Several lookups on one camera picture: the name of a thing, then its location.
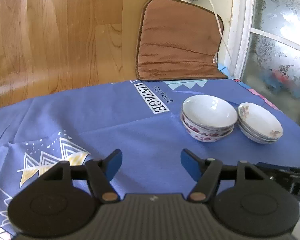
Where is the brown seat cushion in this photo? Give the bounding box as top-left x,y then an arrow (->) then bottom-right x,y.
135,0 -> 227,81

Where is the large floral plate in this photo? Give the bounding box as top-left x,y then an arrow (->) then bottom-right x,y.
239,126 -> 276,144

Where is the red-flower bowl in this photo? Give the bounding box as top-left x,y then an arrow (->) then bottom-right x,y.
182,95 -> 238,128
180,113 -> 234,137
184,125 -> 234,142

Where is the blue printed tablecloth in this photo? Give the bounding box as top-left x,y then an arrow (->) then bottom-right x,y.
0,79 -> 300,239

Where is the frosted glass window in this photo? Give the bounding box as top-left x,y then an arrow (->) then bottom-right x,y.
234,0 -> 300,126

